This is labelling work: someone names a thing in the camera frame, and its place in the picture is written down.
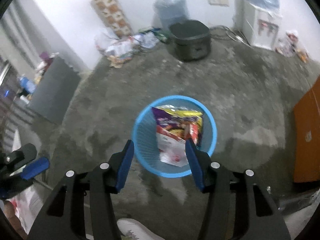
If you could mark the white fuzzy clothing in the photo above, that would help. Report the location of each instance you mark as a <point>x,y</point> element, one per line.
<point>140,230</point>

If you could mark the red snack bag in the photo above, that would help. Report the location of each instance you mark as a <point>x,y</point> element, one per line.
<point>171,147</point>

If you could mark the wall socket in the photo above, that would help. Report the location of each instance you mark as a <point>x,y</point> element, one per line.
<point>218,0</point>

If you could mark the bag of colourful packets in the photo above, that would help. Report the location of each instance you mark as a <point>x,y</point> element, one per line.
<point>291,45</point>

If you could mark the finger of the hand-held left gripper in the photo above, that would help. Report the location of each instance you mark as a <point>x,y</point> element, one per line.
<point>23,155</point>
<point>36,167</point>

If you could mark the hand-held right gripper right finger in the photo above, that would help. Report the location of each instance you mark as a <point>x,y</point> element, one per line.
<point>193,162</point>

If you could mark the purple yellow snack bag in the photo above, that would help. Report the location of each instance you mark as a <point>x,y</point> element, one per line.
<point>175,117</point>

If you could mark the blue plastic basket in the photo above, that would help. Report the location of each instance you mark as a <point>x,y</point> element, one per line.
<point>145,145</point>

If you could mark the blue detergent bottle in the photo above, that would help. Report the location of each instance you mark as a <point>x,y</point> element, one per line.
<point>27,85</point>

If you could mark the white red plastic bag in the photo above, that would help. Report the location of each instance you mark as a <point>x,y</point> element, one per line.
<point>25,207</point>

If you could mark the tall patterned cardboard box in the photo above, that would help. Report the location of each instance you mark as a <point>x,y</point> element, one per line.
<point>110,5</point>

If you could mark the black rice cooker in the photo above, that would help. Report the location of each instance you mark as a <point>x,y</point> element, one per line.
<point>191,40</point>

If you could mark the orange wooden board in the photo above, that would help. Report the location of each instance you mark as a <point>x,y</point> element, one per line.
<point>307,130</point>

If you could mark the white water dispenser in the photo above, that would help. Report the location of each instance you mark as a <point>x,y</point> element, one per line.
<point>257,27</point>

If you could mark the clear plastic bags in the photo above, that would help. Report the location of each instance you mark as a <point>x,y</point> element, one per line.
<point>148,38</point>

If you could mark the large blue water jug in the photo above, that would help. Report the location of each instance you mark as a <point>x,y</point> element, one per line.
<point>171,7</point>

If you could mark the grey cabinet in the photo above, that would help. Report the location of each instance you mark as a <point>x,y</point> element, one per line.
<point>55,90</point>

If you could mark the pile of printed papers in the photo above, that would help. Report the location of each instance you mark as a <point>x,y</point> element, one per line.
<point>121,52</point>

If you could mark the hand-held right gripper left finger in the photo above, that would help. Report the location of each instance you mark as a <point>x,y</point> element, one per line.
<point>125,165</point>

